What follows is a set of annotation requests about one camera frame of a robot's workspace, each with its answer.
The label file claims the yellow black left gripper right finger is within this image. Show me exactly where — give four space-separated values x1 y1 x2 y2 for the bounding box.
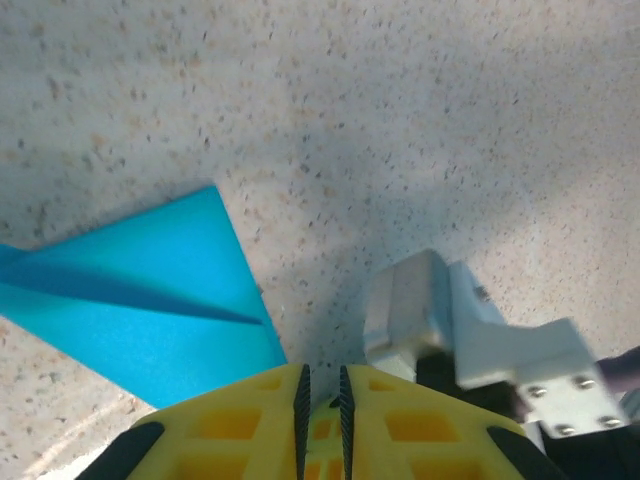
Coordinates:
339 364 559 480

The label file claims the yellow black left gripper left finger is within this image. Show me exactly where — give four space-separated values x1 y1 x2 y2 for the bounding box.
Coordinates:
74 363 312 480

